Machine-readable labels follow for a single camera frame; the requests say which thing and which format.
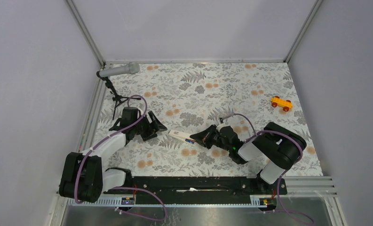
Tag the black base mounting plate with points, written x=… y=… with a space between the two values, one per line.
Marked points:
x=199 y=190

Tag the black microphone tripod stand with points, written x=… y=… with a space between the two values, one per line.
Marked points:
x=118 y=99

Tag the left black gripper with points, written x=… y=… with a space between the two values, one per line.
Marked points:
x=152 y=127

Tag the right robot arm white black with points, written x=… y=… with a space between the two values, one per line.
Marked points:
x=282 y=147

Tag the grey microphone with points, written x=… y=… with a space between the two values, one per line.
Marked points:
x=131 y=68

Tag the floral patterned table mat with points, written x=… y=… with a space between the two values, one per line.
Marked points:
x=191 y=97

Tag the yellow toy car red wheels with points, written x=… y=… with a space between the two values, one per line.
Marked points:
x=286 y=105

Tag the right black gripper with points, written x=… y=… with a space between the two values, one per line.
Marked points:
x=204 y=137

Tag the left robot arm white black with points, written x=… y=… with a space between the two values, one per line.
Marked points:
x=84 y=178

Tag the blue battery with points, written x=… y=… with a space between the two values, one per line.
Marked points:
x=190 y=141

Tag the white remote control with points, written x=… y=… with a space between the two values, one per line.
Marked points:
x=170 y=134

